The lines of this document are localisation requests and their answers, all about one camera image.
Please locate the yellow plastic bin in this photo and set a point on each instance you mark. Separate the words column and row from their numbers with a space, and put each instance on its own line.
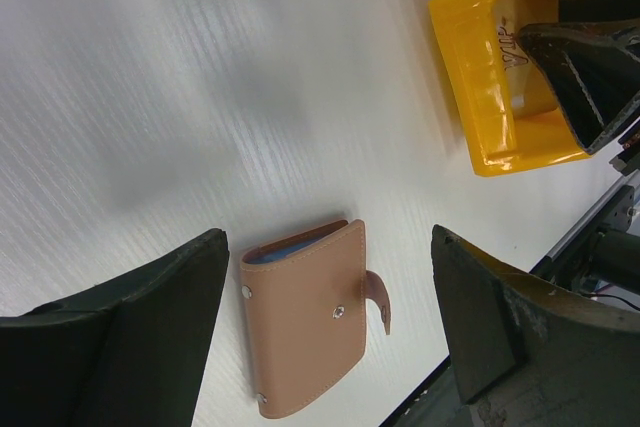
column 498, row 143

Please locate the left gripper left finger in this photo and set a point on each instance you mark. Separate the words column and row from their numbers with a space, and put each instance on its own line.
column 127, row 352

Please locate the tan leather card holder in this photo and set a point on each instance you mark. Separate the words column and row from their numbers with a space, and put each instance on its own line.
column 305, row 302

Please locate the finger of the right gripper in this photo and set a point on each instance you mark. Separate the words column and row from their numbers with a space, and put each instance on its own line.
column 590, row 60

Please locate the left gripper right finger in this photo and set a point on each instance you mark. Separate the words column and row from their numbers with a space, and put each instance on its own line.
column 526, row 352

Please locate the gold credit card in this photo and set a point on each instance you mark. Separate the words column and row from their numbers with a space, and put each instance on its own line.
column 529, row 92

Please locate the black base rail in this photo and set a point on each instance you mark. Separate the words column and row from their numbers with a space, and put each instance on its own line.
column 598, row 259

